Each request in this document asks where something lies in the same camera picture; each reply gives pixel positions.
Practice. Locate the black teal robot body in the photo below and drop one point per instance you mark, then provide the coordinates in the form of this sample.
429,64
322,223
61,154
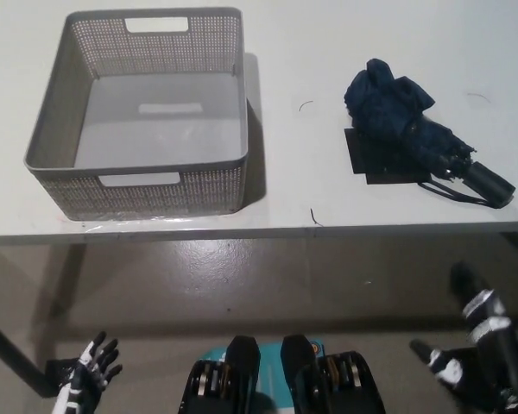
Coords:
241,379

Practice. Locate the black floor tape marker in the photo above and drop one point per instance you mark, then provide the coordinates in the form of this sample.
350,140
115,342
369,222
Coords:
56,371

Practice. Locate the grey perforated plastic basket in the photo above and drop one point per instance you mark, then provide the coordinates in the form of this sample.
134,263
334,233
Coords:
155,129

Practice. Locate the navy umbrella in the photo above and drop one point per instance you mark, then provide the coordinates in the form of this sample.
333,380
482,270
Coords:
397,112

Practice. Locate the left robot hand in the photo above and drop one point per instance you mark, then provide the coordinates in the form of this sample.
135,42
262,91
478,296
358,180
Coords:
90,371

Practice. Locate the dark metal table leg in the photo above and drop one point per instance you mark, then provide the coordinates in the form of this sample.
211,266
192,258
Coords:
8,349

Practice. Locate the black tape square patch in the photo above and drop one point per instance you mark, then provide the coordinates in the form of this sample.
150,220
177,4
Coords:
362,155

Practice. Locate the clear tape strip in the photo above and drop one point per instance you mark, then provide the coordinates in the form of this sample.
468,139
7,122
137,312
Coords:
134,222

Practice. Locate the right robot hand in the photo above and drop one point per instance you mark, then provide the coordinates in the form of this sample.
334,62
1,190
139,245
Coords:
492,345

